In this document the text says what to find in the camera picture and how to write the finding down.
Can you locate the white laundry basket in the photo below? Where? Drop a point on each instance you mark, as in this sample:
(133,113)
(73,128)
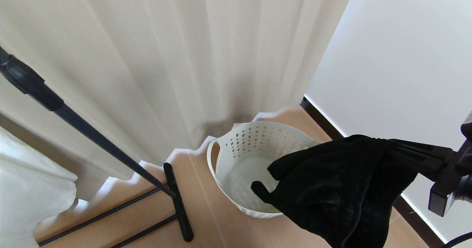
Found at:
(243,189)

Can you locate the black garment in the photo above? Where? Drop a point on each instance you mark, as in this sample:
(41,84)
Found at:
(332,189)

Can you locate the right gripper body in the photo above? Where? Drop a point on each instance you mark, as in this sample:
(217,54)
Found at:
(444,200)

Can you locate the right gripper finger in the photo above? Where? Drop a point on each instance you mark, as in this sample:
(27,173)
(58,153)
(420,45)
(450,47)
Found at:
(424,159)

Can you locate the white printed shirt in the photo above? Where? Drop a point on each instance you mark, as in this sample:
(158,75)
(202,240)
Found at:
(29,196)

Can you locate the beige curtain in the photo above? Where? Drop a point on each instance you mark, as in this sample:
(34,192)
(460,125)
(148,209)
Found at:
(166,56)

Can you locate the black clothes rack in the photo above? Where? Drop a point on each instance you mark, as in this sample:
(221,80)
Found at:
(37,89)

